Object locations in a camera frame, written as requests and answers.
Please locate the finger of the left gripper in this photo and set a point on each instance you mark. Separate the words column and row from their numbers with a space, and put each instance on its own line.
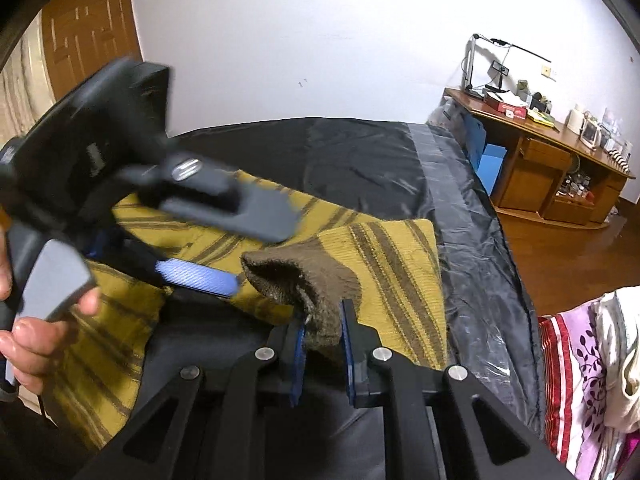
column 196, row 189
column 131, row 256

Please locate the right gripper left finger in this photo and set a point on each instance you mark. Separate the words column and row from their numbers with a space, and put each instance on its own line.
column 209, row 424

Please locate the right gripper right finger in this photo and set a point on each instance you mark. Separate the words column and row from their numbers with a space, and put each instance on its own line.
column 438, row 424

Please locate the mustard striped knit sweater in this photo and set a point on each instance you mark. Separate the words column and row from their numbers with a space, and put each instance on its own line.
column 389, row 270

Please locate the beige curtain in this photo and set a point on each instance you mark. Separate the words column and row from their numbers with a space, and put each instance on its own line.
column 26, row 91

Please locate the red floral bedding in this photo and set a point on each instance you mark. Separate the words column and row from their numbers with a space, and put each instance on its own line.
column 591, row 358

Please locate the brown wooden door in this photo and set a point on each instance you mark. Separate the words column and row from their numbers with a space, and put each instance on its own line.
column 81, row 36

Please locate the black satin bed sheet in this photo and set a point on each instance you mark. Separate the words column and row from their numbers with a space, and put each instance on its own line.
column 391, row 171

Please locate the wooden desk with clutter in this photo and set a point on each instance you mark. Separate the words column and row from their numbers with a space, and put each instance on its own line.
column 547, row 175

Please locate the black desk lamp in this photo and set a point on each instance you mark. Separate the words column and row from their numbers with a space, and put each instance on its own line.
column 495, row 51

